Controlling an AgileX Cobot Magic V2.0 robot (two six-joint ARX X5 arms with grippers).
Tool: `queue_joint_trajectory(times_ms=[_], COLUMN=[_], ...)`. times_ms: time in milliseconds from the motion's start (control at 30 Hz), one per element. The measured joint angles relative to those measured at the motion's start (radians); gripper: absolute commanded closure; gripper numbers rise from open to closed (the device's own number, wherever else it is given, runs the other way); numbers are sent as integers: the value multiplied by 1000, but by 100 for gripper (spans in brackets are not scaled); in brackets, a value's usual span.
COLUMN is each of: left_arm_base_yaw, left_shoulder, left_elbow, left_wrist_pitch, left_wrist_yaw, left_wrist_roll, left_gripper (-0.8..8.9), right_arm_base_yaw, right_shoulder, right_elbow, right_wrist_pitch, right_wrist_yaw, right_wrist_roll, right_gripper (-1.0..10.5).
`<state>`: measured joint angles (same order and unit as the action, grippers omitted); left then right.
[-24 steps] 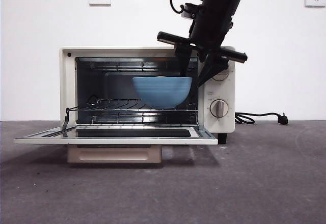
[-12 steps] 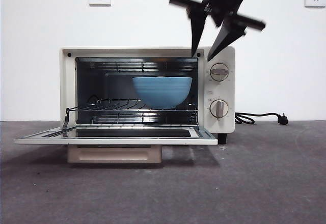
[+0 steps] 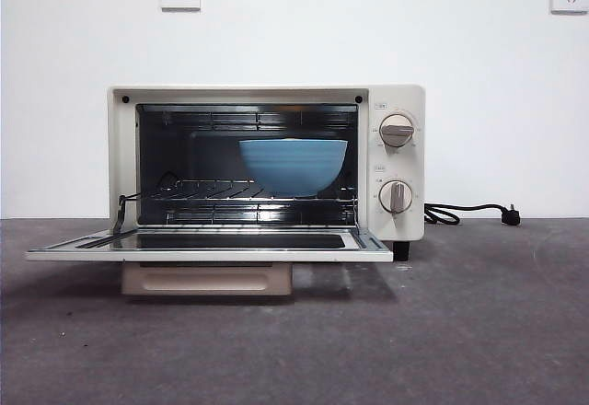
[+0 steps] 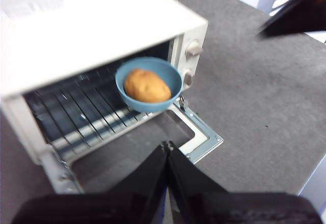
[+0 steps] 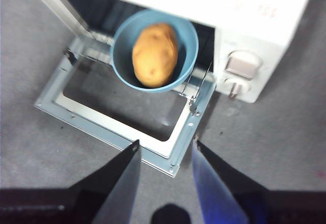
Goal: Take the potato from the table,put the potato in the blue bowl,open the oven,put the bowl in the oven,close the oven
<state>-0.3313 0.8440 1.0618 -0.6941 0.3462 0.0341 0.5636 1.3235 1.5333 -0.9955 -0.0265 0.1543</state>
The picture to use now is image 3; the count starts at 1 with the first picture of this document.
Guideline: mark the blue ribbed bowl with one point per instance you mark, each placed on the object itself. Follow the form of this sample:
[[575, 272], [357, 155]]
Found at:
[[290, 165]]

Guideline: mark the beige temperature oven knob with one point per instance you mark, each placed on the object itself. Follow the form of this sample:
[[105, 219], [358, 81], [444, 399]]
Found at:
[[398, 131]]

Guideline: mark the beige timer oven knob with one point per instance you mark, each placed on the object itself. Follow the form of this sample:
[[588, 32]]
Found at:
[[395, 195]]

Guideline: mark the white Toshiba toaster oven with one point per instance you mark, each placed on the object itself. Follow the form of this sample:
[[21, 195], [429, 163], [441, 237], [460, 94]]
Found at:
[[122, 156]]

